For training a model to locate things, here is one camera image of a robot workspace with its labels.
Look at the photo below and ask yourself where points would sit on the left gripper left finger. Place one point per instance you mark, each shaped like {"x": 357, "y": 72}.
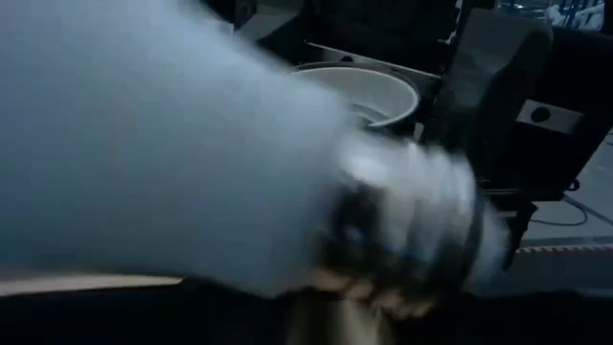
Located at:
{"x": 143, "y": 321}

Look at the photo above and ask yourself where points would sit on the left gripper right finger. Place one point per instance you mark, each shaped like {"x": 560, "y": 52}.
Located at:
{"x": 503, "y": 321}

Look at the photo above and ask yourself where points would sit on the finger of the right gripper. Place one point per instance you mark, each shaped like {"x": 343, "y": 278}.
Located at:
{"x": 488, "y": 72}
{"x": 273, "y": 16}

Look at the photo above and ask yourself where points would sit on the brass lamp base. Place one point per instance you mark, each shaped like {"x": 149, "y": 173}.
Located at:
{"x": 364, "y": 86}

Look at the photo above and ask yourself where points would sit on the white lightbulb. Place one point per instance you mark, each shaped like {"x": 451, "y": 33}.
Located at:
{"x": 167, "y": 144}

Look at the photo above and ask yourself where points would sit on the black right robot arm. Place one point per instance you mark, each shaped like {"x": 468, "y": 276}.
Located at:
{"x": 383, "y": 29}

